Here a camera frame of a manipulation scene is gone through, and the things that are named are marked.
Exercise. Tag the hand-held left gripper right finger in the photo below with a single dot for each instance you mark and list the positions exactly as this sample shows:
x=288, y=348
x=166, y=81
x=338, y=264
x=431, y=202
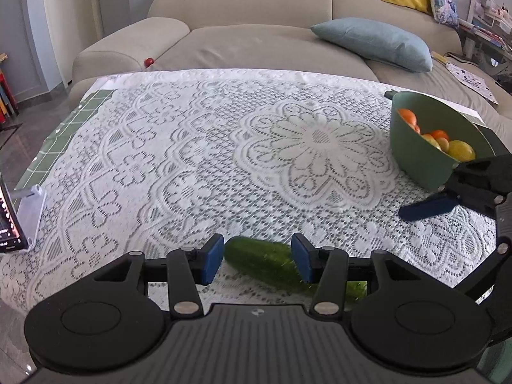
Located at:
x=300, y=260

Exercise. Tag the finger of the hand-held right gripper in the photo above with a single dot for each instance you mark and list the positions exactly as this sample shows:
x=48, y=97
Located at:
x=503, y=232
x=428, y=207

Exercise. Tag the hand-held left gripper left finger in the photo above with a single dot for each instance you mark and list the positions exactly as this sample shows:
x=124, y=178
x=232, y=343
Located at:
x=212, y=258

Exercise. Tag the green cucumber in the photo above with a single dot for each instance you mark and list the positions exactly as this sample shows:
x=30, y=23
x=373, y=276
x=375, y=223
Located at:
x=260, y=256

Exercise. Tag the green bowl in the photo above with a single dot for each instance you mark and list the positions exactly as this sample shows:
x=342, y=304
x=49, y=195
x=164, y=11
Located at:
x=416, y=160

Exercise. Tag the large orange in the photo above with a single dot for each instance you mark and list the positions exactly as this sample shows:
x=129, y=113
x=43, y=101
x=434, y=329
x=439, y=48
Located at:
x=407, y=116

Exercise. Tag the brown kiwi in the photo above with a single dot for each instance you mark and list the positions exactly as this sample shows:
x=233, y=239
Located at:
x=443, y=144

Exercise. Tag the yellow lemon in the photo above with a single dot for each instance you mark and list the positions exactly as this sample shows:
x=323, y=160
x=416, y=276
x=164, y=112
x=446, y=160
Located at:
x=462, y=151

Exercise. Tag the round tangerine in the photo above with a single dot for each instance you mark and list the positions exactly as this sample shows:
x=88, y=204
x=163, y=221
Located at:
x=440, y=134

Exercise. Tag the white lace tablecloth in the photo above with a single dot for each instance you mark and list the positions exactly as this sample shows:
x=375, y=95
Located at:
x=200, y=148

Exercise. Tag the printed white paper sheet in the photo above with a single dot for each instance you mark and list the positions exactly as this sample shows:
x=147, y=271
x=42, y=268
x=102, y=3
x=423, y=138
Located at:
x=472, y=80

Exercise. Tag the yellow booklet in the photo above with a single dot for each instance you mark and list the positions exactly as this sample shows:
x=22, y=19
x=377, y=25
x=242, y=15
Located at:
x=439, y=56

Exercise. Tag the light blue pillow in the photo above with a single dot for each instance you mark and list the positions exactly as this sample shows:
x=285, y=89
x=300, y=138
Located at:
x=372, y=42

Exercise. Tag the cluttered grey side table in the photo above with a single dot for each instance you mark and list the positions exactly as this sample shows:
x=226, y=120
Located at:
x=486, y=28

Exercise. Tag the green checked tablecloth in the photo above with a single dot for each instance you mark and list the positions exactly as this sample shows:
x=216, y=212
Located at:
x=68, y=128

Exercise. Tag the small red ball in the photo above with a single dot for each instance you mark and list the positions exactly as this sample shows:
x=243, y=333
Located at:
x=149, y=62

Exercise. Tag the blue patterned pillow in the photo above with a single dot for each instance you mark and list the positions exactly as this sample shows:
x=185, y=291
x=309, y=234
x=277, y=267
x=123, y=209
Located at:
x=443, y=0

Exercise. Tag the beige sofa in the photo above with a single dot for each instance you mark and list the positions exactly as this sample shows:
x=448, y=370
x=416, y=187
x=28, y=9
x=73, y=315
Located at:
x=248, y=36

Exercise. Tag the stacked colourful stools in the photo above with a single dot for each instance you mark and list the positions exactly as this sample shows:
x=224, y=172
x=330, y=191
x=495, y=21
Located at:
x=6, y=96

